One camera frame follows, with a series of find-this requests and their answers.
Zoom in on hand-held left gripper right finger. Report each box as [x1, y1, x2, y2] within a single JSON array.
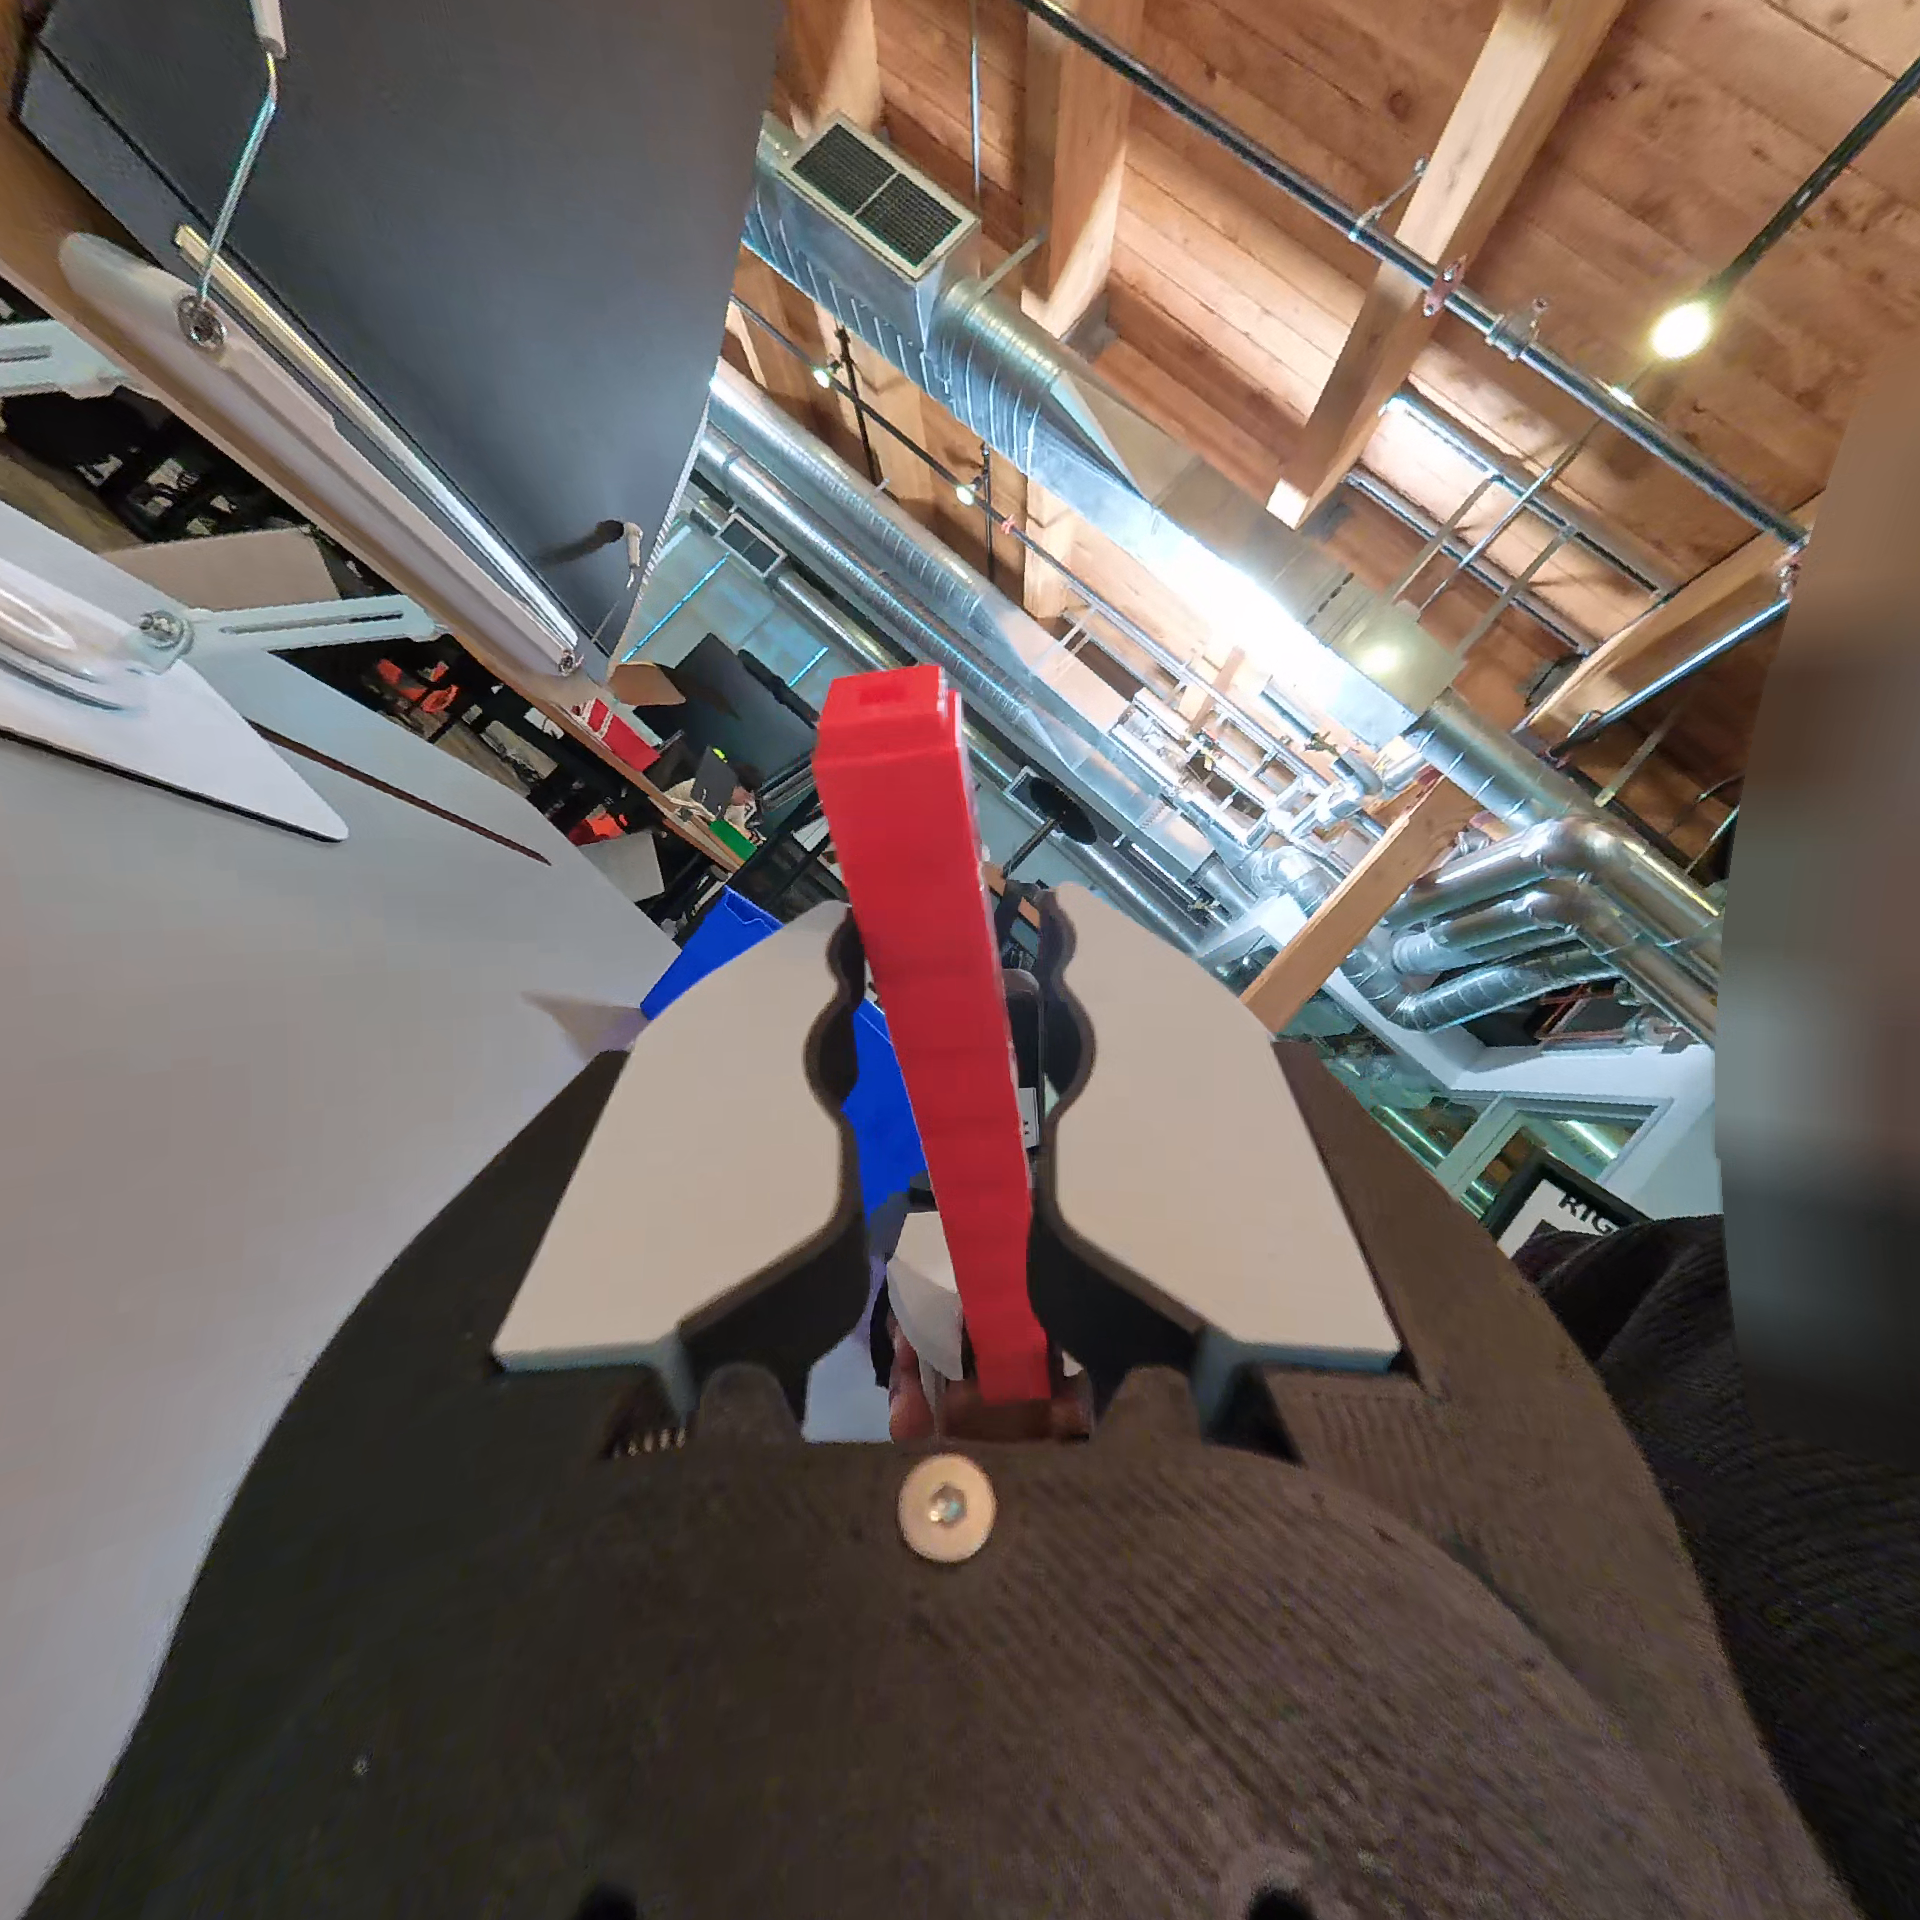
[[1032, 883, 1404, 1427]]

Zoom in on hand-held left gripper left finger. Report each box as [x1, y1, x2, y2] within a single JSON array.
[[491, 901, 880, 1420]]

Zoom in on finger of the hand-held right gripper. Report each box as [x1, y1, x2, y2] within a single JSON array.
[[884, 1252, 969, 1384]]

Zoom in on blue bin with marker sticker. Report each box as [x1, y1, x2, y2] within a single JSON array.
[[641, 884, 933, 1217]]

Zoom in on red snap cube stick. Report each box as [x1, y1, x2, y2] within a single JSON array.
[[814, 664, 1058, 1443]]

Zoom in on person's right hand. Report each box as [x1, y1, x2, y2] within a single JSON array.
[[884, 1305, 962, 1444]]

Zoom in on framed marker sign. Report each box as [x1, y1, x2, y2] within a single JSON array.
[[1493, 1153, 1652, 1265]]

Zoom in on long wooden desk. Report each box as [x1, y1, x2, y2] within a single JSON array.
[[451, 637, 753, 874]]

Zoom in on black computer monitor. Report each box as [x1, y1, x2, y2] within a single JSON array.
[[660, 637, 828, 758]]

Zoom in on white document stand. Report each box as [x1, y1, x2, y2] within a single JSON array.
[[0, 0, 649, 842]]

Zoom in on vent grille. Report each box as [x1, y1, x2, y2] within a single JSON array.
[[787, 118, 981, 281]]

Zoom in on silver duct with elbow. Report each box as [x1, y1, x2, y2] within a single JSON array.
[[1320, 705, 1728, 1040]]

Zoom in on large silver ventilation duct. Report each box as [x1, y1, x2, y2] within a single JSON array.
[[738, 112, 1501, 753]]

